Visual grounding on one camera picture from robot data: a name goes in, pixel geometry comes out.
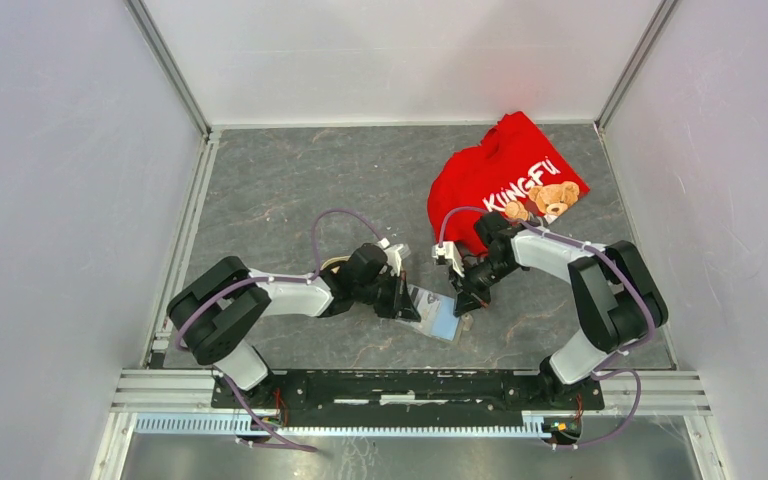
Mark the beige oval tray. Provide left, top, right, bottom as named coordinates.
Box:
left=320, top=256, right=349, bottom=272

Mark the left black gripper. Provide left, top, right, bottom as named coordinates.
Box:
left=354, top=269, right=420, bottom=322

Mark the red kung fu t-shirt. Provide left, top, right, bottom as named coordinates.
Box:
left=427, top=111, right=590, bottom=255

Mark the aluminium frame rail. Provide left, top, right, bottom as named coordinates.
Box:
left=112, top=369, right=711, bottom=439

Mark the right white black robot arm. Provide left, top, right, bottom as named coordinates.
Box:
left=433, top=212, right=669, bottom=408

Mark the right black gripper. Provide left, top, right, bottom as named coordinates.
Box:
left=448, top=253, right=516, bottom=317

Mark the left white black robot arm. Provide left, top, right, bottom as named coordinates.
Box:
left=166, top=240, right=421, bottom=408

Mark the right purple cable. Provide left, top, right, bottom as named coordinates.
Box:
left=436, top=205, right=658, bottom=450

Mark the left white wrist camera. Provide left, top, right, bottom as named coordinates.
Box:
left=377, top=238, right=411, bottom=276

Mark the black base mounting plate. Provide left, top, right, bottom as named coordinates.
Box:
left=243, top=369, right=605, bottom=428

